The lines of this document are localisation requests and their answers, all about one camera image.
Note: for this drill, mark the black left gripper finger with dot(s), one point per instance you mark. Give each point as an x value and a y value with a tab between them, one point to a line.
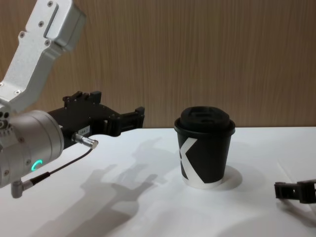
128	127
130	117

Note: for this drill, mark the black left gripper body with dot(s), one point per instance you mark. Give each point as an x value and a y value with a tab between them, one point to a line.
81	118

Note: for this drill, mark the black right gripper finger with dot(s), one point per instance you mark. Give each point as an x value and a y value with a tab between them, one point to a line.
288	191

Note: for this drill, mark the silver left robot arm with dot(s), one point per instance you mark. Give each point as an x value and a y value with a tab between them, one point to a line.
34	140

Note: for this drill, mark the white table cloth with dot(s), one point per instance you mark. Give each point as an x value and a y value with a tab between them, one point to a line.
153	192

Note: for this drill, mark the black plastic cup lid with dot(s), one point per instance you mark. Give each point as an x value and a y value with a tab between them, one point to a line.
204	118

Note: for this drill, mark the black paper cup white mark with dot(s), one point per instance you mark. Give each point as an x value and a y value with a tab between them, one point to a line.
209	160

